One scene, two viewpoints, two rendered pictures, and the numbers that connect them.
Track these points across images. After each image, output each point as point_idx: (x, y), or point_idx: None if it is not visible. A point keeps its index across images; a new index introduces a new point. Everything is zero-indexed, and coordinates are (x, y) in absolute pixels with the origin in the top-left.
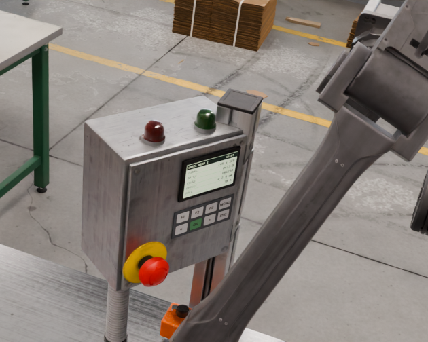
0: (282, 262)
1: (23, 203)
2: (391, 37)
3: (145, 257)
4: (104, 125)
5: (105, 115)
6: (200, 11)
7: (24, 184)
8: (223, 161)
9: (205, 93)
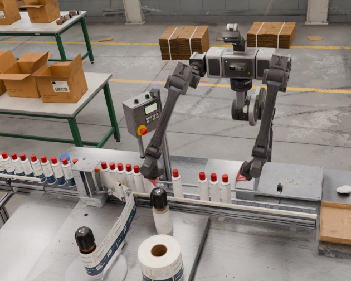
0: (165, 121)
1: (112, 147)
2: (174, 72)
3: (141, 129)
4: (126, 102)
5: None
6: (172, 47)
7: (111, 140)
8: (153, 104)
9: None
